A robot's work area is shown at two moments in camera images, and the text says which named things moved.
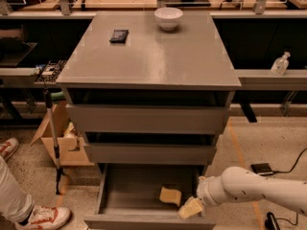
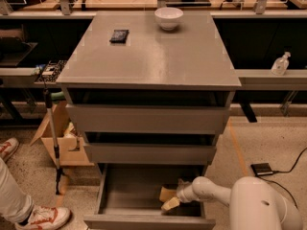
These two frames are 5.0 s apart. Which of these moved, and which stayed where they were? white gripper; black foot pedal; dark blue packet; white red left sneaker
Moved: white gripper
Stayed: white red left sneaker; black foot pedal; dark blue packet
